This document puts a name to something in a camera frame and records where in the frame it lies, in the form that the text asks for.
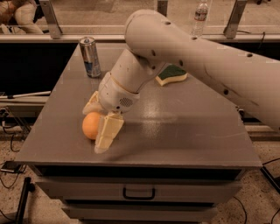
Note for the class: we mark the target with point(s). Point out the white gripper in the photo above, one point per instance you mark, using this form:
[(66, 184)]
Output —
[(115, 94)]

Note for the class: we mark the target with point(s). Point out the orange fruit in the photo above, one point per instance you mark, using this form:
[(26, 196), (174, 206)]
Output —
[(90, 125)]

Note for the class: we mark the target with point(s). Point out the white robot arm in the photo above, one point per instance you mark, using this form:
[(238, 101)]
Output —
[(249, 80)]

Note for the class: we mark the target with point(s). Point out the silver blue drink can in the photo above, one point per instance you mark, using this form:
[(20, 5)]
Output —
[(90, 57)]

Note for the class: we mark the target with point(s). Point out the green yellow sponge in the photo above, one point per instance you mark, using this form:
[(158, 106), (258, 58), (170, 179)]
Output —
[(171, 74)]

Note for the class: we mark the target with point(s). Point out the grey drawer cabinet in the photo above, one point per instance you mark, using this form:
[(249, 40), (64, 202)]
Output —
[(182, 139)]

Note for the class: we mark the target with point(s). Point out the white rod at left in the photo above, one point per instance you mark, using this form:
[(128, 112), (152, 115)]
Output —
[(15, 96)]

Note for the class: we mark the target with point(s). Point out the black stand at lower left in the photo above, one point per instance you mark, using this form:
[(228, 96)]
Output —
[(28, 187)]

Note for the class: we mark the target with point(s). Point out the person in white clothes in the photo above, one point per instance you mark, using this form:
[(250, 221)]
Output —
[(23, 11)]

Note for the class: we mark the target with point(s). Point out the clear plastic water bottle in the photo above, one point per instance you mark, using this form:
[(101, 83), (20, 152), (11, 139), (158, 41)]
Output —
[(200, 17)]

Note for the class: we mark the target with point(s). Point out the black drawer handle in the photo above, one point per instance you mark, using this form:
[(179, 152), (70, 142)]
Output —
[(137, 194)]

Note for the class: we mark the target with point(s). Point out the left metal rail bracket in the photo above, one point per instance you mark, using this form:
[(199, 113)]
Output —
[(50, 17)]

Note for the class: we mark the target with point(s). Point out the metal rail bracket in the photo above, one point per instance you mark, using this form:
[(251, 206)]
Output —
[(50, 17), (162, 6), (234, 19)]

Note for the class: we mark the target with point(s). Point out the middle metal rail bracket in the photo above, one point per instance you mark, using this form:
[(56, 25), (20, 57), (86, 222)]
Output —
[(162, 6)]

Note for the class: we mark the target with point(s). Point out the right metal rail bracket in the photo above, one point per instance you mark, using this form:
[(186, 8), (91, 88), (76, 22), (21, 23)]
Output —
[(234, 19)]

